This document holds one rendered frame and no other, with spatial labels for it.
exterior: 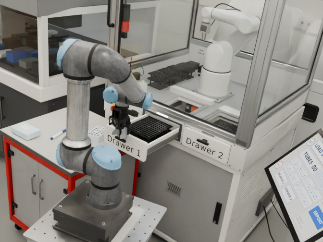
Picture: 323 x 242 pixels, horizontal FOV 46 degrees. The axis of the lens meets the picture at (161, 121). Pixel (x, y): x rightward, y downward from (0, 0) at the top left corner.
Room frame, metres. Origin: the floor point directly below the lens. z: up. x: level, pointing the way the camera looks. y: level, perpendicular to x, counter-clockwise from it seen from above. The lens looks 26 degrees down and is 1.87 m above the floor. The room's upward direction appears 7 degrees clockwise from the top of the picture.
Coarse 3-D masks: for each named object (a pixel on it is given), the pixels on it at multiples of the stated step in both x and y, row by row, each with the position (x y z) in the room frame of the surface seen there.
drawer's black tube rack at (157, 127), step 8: (144, 120) 2.01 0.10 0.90; (152, 120) 2.03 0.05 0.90; (136, 128) 1.89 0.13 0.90; (144, 128) 1.90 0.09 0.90; (152, 128) 1.92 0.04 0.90; (160, 128) 1.93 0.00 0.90; (168, 128) 1.94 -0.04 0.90; (136, 136) 1.85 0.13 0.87; (152, 136) 1.82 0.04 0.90; (160, 136) 1.88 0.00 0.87
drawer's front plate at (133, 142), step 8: (112, 128) 1.81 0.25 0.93; (104, 136) 1.84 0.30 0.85; (112, 136) 1.81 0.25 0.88; (128, 136) 1.74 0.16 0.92; (112, 144) 1.80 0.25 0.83; (120, 144) 1.77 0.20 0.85; (128, 144) 1.74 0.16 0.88; (136, 144) 1.71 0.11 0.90; (144, 144) 1.68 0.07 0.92; (128, 152) 1.74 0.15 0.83; (136, 152) 1.71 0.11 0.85; (144, 152) 1.68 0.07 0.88; (144, 160) 1.68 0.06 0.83
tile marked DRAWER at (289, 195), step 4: (288, 184) 1.33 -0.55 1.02; (284, 188) 1.33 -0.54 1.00; (288, 188) 1.31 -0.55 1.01; (284, 192) 1.31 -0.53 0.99; (288, 192) 1.29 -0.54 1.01; (292, 192) 1.28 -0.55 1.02; (284, 196) 1.28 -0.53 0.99; (288, 196) 1.27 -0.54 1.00; (292, 196) 1.26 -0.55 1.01; (296, 196) 1.24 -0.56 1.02; (288, 200) 1.25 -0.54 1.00; (292, 200) 1.24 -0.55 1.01
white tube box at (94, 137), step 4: (96, 128) 2.03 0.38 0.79; (100, 128) 2.03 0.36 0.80; (104, 128) 2.04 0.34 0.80; (88, 132) 1.97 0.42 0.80; (92, 132) 1.97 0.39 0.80; (96, 132) 1.98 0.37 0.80; (100, 132) 1.98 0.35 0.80; (92, 136) 1.93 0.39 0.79; (96, 136) 1.93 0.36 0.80; (100, 136) 1.94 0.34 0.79; (92, 140) 1.93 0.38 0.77; (96, 140) 1.92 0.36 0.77; (100, 140) 1.94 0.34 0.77
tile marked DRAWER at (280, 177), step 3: (279, 171) 1.44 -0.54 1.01; (282, 171) 1.43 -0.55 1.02; (276, 174) 1.43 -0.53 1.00; (279, 174) 1.42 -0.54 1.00; (282, 174) 1.41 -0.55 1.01; (285, 174) 1.40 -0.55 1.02; (276, 177) 1.42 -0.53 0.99; (279, 177) 1.40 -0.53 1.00; (282, 177) 1.39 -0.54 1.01; (285, 177) 1.38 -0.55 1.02; (276, 180) 1.40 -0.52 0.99; (279, 180) 1.39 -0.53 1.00; (282, 180) 1.38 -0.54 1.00; (285, 180) 1.37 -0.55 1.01; (279, 183) 1.37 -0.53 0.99; (282, 183) 1.36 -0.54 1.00; (285, 183) 1.35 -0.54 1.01; (279, 186) 1.35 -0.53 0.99
